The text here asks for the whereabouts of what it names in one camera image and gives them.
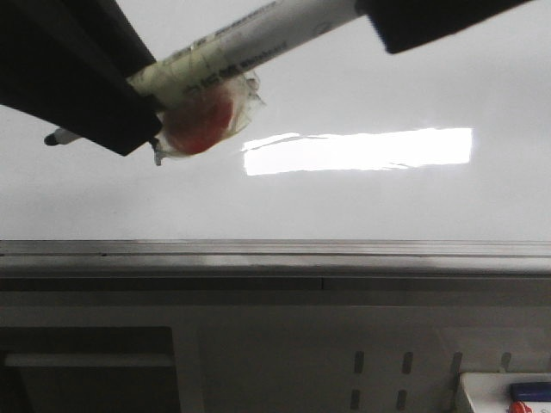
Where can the white pegboard panel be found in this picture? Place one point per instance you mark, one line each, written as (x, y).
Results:
(359, 358)

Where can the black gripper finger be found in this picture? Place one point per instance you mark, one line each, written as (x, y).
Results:
(67, 63)
(406, 24)

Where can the white storage bin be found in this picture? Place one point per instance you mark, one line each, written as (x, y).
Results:
(489, 392)

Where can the blue and red item in bin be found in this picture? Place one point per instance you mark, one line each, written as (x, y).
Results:
(531, 397)

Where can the dark monitor screen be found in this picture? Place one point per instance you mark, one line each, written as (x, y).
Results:
(88, 369)

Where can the white whiteboard marker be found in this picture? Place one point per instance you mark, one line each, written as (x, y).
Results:
(208, 91)

